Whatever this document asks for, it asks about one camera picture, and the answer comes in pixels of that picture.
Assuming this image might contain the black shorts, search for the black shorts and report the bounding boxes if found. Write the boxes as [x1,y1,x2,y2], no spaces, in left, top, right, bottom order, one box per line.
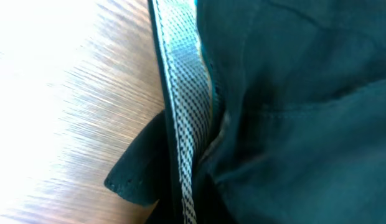
[104,0,386,224]

